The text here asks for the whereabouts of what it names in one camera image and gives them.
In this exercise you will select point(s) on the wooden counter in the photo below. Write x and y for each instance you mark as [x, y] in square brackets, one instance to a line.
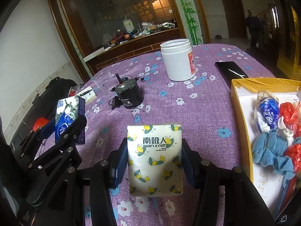
[147, 44]

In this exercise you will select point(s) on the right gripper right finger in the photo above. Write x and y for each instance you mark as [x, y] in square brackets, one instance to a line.
[195, 168]

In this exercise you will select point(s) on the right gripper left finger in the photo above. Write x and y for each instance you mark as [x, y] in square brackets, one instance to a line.
[118, 162]

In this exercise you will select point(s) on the black packaged pouch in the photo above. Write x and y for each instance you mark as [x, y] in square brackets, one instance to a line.
[291, 213]

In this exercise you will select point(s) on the black pen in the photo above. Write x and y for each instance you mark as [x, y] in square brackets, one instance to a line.
[86, 92]

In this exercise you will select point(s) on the white notebook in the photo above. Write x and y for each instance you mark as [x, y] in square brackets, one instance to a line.
[88, 97]

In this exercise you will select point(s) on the purple floral tablecloth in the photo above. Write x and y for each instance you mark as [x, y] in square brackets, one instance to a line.
[201, 105]

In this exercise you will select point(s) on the light blue towel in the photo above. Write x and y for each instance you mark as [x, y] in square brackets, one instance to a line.
[269, 150]

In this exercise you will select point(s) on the person in dark clothes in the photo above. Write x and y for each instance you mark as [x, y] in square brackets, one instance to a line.
[255, 27]

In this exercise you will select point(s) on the white plastic jar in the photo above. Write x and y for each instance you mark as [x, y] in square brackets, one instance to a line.
[178, 59]

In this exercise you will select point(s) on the blue Vinda tissue pouch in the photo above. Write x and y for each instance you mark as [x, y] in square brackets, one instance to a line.
[266, 112]

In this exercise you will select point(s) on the blue red sponge pack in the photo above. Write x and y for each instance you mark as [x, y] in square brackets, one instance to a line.
[288, 191]

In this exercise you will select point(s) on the black smartphone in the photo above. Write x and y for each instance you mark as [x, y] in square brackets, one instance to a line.
[230, 70]

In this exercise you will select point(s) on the lemon print tissue pack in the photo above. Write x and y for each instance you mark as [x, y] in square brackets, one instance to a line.
[155, 160]

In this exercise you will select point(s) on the clear plastic cup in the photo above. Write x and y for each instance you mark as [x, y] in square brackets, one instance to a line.
[103, 80]

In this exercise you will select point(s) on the black bag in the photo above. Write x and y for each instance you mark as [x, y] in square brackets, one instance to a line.
[44, 105]

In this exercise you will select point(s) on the blue Vinda tissue pack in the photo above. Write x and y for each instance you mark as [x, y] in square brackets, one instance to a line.
[67, 111]

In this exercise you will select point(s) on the white jug on counter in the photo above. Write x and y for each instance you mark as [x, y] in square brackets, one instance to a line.
[128, 25]

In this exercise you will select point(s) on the black electric motor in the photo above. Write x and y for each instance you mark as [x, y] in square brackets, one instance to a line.
[127, 93]

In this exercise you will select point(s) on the white cloth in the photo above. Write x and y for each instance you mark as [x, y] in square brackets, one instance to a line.
[286, 133]

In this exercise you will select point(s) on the red plastic bag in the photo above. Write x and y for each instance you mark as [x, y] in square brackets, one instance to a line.
[41, 122]
[291, 114]
[294, 152]

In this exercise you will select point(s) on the red plastic bag at edge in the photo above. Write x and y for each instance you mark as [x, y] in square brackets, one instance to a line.
[41, 122]

